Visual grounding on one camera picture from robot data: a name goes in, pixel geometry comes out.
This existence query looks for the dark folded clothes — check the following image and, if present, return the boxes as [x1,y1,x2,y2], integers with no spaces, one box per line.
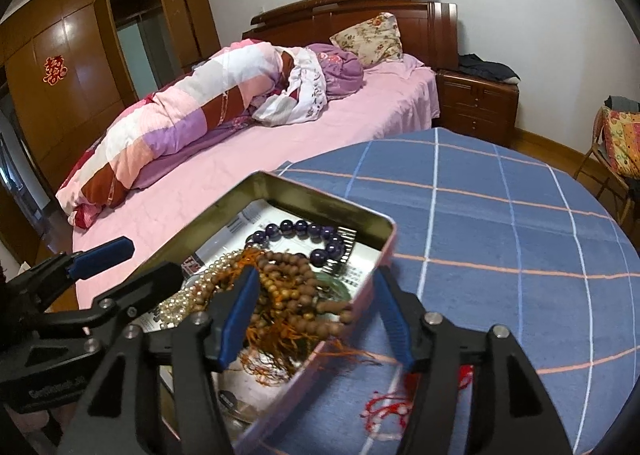
[457,54,521,83]

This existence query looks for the floral pillow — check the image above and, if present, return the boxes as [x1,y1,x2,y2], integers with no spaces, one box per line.
[330,12,405,67]

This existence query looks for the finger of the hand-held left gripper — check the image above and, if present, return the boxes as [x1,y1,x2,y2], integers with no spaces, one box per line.
[30,262,186,336]
[7,236,135,318]

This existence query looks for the wooden chair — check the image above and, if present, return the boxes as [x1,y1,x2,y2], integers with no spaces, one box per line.
[575,95,640,225]

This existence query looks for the pale metallic bead bracelet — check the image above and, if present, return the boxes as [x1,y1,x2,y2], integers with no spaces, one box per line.
[155,250,237,331]

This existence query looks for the wooden wardrobe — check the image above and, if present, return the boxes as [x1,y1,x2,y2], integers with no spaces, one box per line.
[0,0,222,246]

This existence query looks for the wooden headboard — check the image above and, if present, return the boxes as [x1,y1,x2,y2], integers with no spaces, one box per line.
[242,0,458,71]

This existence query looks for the metal tin box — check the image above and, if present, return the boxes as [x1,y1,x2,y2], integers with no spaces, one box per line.
[135,170,399,455]

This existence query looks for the wooden nightstand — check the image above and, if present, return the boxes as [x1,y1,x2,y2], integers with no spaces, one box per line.
[435,68,520,146]

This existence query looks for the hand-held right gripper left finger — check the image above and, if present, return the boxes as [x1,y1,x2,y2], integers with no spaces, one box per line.
[52,265,261,455]

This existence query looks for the purple cloth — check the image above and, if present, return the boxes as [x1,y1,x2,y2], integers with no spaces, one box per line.
[300,42,366,101]

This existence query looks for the red string bracelet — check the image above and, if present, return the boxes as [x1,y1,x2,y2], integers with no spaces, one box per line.
[362,364,475,431]

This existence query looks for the dark purple bead bracelet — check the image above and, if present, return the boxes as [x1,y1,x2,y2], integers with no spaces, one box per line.
[245,219,347,270]

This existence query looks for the blue checked tablecloth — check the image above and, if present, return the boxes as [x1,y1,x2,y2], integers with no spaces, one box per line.
[270,128,638,455]

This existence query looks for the colourful patterned cushion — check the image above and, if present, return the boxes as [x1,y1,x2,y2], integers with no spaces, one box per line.
[602,106,640,181]

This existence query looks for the red paper decoration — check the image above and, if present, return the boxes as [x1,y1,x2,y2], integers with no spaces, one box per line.
[42,56,69,85]

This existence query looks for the bed with pink sheet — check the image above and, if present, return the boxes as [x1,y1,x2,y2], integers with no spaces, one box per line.
[55,52,442,316]

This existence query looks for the brown wooden bead necklace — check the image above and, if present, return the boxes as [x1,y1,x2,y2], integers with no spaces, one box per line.
[190,247,388,383]

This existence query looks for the green jade bracelet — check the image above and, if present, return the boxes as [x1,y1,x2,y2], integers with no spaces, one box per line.
[315,272,362,302]

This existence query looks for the newspaper lining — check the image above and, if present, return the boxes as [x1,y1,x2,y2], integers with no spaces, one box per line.
[142,200,387,336]

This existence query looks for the pink patchwork quilt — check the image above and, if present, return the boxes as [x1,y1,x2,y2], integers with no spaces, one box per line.
[56,38,321,228]

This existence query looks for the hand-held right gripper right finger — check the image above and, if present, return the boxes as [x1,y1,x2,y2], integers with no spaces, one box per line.
[372,266,573,455]

